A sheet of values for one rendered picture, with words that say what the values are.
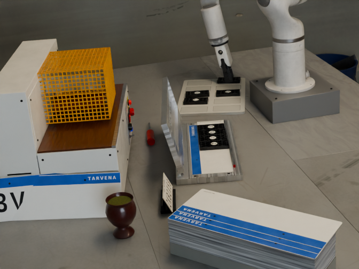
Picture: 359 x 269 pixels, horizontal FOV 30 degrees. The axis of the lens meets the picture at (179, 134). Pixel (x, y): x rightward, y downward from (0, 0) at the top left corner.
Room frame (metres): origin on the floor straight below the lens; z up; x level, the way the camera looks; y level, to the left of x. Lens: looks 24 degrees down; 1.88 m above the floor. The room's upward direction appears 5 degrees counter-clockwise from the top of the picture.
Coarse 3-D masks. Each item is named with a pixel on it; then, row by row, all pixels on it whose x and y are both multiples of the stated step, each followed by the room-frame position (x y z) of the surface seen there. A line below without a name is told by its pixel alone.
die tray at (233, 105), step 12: (192, 84) 2.75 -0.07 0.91; (204, 84) 2.74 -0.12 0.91; (216, 84) 2.73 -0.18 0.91; (228, 84) 2.72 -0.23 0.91; (240, 84) 2.70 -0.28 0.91; (180, 96) 2.62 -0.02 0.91; (240, 96) 2.56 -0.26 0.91; (180, 108) 2.48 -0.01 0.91; (192, 108) 2.47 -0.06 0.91; (204, 108) 2.46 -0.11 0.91; (216, 108) 2.45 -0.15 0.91; (228, 108) 2.44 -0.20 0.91; (240, 108) 2.43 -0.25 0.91
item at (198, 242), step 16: (176, 224) 1.46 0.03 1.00; (192, 224) 1.44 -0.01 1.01; (176, 240) 1.46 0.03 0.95; (192, 240) 1.44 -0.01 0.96; (208, 240) 1.41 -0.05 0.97; (224, 240) 1.38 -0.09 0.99; (240, 240) 1.36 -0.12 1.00; (256, 240) 1.34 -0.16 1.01; (192, 256) 1.44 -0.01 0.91; (208, 256) 1.41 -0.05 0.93; (224, 256) 1.38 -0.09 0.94; (240, 256) 1.36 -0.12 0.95; (256, 256) 1.33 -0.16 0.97; (272, 256) 1.31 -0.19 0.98; (288, 256) 1.29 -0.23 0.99; (304, 256) 1.26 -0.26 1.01; (320, 256) 1.28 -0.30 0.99
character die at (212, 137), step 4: (200, 136) 2.14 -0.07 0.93; (204, 136) 2.14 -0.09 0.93; (208, 136) 2.14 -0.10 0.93; (212, 136) 2.13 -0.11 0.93; (216, 136) 2.13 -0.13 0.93; (220, 136) 2.13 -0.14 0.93; (224, 136) 2.13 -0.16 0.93; (200, 140) 2.10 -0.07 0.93; (204, 140) 2.10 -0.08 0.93; (208, 140) 2.11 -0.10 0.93; (212, 140) 2.10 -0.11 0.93
